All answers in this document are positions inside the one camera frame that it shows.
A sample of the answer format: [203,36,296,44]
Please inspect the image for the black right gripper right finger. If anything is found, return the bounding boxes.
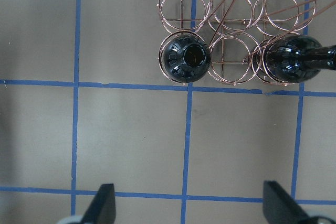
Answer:
[262,180,310,224]

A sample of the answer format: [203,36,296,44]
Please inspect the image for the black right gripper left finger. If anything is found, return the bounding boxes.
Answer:
[79,184,116,224]

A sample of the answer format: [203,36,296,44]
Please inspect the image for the dark wine bottle left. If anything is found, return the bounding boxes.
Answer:
[263,35,335,83]

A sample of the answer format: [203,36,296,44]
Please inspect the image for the dark wine bottle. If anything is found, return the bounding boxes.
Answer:
[158,33,211,83]
[263,35,335,83]

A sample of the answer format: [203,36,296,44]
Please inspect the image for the dark wine bottle right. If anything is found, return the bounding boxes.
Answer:
[158,33,211,83]

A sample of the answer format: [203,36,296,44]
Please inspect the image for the copper wire bottle basket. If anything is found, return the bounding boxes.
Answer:
[156,0,336,86]

